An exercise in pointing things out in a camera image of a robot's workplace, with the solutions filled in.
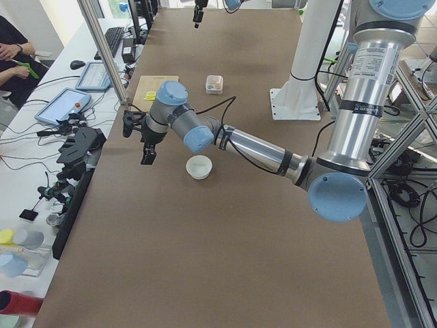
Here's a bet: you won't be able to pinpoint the black computer mouse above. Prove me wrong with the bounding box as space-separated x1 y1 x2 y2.
70 60 86 70

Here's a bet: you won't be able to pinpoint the black gripper stand parts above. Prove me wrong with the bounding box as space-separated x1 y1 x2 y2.
57 127 107 165

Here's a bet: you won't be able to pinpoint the blue teach pendant near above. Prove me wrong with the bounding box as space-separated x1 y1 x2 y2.
34 87 91 126

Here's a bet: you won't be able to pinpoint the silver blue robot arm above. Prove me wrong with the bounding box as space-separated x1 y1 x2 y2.
193 0 244 29
141 1 433 222

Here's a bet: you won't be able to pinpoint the person in black shirt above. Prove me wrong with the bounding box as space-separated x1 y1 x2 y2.
1 16 48 108

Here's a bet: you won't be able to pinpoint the grey plastic cup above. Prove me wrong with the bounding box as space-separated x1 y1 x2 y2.
13 230 44 249

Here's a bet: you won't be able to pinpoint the lemon slice near knife tip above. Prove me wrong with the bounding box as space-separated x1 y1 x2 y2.
143 90 156 101

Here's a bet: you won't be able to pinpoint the white central mounting column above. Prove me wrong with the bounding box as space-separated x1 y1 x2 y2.
270 0 342 120

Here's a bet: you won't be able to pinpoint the yellow plastic cup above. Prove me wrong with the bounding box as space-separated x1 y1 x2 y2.
0 229 16 245

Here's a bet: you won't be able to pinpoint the black keyboard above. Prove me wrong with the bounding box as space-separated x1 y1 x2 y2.
104 27 124 57

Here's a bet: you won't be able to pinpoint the red cylinder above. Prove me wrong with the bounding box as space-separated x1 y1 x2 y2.
1 290 44 317

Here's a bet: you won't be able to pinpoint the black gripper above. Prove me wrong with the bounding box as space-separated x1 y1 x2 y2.
193 0 208 28
141 118 169 165

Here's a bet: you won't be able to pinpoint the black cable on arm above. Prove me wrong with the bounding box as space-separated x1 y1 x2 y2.
194 96 284 175

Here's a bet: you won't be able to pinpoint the blue teach pendant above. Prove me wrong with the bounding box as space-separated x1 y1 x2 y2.
75 61 111 92
34 87 91 126

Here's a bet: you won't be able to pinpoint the light blue plastic cup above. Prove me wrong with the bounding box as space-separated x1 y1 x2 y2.
1 252 28 278

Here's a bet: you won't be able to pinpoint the black power adapter box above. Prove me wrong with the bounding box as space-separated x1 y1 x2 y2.
122 38 136 64

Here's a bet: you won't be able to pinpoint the clear plastic egg box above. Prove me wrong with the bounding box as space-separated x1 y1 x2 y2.
205 75 224 94

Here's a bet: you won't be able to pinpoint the bamboo cutting board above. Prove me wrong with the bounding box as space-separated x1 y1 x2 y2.
131 75 179 111

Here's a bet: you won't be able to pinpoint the aluminium frame post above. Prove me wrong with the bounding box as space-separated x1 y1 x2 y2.
77 0 128 105

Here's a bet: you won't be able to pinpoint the white bowl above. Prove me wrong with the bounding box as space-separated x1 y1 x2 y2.
186 155 212 180

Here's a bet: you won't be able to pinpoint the blue teach pendant far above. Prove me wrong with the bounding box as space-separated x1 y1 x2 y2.
75 61 111 92

